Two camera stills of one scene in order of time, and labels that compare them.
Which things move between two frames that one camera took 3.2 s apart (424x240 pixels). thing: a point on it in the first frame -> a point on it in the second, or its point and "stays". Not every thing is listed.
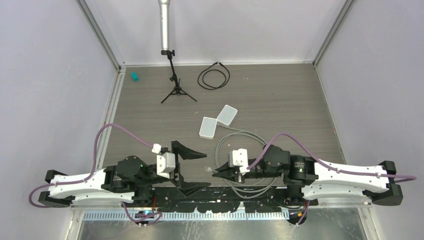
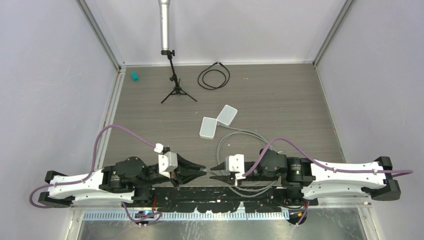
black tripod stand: x=177 y=90 stays
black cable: x=214 y=88 stays
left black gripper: x=186 y=187 -> x=182 y=176
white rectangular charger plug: x=227 y=116 stays
